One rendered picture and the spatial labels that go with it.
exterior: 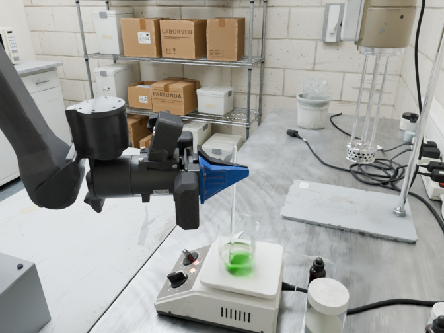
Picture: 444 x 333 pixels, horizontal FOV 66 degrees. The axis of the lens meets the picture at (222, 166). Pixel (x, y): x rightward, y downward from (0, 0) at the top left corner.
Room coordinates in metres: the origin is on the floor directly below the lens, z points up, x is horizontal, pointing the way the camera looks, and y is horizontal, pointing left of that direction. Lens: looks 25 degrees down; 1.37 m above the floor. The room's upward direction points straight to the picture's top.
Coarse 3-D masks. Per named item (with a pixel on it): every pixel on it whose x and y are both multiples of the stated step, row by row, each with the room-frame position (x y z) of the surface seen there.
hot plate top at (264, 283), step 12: (216, 240) 0.50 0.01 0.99; (216, 252) 0.46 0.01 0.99; (264, 252) 0.46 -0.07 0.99; (276, 252) 0.46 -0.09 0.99; (216, 264) 0.43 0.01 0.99; (264, 264) 0.43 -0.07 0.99; (276, 264) 0.43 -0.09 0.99; (204, 276) 0.41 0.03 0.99; (216, 276) 0.41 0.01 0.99; (252, 276) 0.41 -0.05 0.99; (264, 276) 0.41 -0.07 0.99; (276, 276) 0.41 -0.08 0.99; (216, 288) 0.39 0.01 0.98; (228, 288) 0.39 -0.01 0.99; (240, 288) 0.38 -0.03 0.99; (252, 288) 0.38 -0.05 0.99; (264, 288) 0.38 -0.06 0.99; (276, 288) 0.38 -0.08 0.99
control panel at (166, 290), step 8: (200, 248) 0.52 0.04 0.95; (208, 248) 0.50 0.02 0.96; (184, 256) 0.51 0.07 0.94; (200, 256) 0.49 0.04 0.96; (176, 264) 0.50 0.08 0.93; (192, 264) 0.47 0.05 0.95; (200, 264) 0.46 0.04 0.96; (184, 272) 0.46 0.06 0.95; (192, 272) 0.45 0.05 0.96; (168, 280) 0.46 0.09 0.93; (192, 280) 0.42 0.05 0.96; (168, 288) 0.43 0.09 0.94; (176, 288) 0.42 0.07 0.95; (184, 288) 0.41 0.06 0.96; (160, 296) 0.42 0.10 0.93
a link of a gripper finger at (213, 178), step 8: (200, 160) 0.40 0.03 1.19; (200, 168) 0.39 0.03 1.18; (208, 168) 0.40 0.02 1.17; (216, 168) 0.41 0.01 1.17; (224, 168) 0.41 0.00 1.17; (232, 168) 0.42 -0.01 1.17; (240, 168) 0.42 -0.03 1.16; (200, 176) 0.39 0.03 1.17; (208, 176) 0.41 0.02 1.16; (216, 176) 0.41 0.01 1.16; (224, 176) 0.41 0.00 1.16; (232, 176) 0.42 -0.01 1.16; (240, 176) 0.42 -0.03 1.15; (200, 184) 0.39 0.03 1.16; (208, 184) 0.41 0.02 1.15; (216, 184) 0.41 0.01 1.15; (224, 184) 0.41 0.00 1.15; (232, 184) 0.42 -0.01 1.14; (200, 192) 0.39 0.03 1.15; (208, 192) 0.40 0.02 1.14; (216, 192) 0.41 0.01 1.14; (200, 200) 0.39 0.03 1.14
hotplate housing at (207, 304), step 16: (208, 256) 0.48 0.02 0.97; (192, 288) 0.40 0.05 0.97; (208, 288) 0.40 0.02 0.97; (288, 288) 0.44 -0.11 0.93; (160, 304) 0.41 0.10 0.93; (176, 304) 0.40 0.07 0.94; (192, 304) 0.39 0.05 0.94; (208, 304) 0.39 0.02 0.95; (224, 304) 0.38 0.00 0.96; (240, 304) 0.38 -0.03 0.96; (256, 304) 0.37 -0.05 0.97; (272, 304) 0.37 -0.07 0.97; (208, 320) 0.39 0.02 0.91; (224, 320) 0.38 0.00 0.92; (240, 320) 0.38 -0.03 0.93; (256, 320) 0.37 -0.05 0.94; (272, 320) 0.36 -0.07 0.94
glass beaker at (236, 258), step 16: (224, 224) 0.45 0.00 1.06; (240, 224) 0.46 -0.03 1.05; (256, 224) 0.44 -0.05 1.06; (224, 240) 0.41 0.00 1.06; (240, 240) 0.40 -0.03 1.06; (256, 240) 0.42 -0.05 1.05; (224, 256) 0.41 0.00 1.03; (240, 256) 0.40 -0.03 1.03; (224, 272) 0.41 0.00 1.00; (240, 272) 0.40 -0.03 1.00
